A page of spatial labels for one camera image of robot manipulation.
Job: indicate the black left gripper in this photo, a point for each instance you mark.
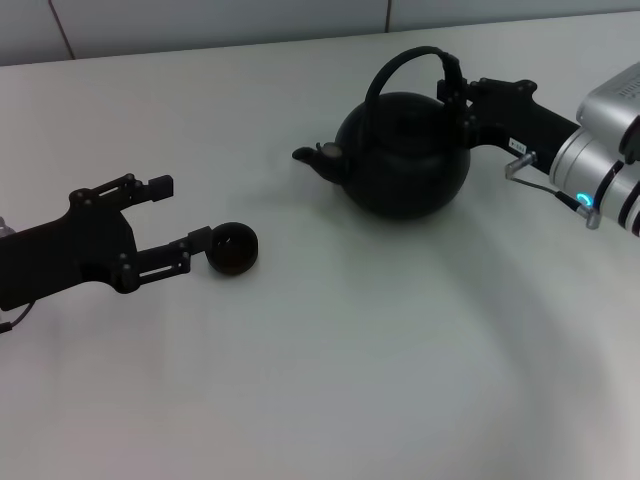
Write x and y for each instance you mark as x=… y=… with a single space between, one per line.
x=65 y=255

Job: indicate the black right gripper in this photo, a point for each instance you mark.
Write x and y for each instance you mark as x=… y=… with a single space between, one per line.
x=515 y=120

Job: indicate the small black teacup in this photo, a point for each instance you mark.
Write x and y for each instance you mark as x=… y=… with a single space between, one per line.
x=235 y=250

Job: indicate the black round teapot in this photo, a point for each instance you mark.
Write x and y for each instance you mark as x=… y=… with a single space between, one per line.
x=400 y=175

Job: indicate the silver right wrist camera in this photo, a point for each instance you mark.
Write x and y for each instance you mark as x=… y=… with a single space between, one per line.
x=605 y=105

